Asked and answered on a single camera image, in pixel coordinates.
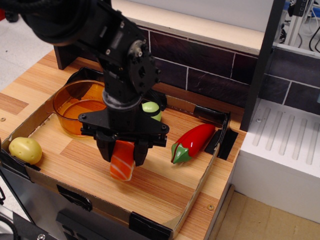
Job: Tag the cardboard fence with black tape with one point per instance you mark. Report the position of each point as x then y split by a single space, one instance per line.
73 179

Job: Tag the orange transparent plastic pot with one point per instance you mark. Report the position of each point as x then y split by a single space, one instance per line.
74 99

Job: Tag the white toy sink drainboard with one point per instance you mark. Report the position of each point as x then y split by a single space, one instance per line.
279 161

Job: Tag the dark shelf frame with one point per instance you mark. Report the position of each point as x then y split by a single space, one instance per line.
208 69

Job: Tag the salmon nigiri sushi toy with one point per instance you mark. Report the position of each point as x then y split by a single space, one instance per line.
122 161

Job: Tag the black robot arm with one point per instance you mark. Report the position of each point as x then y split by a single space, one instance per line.
120 48

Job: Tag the red toy chili pepper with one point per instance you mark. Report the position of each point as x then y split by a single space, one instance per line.
190 143

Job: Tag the yellow toy potato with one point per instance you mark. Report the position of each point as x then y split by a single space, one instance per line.
26 149

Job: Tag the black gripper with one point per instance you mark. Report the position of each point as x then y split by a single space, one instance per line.
130 125

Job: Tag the green toy pear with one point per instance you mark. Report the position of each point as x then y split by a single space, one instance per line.
153 110

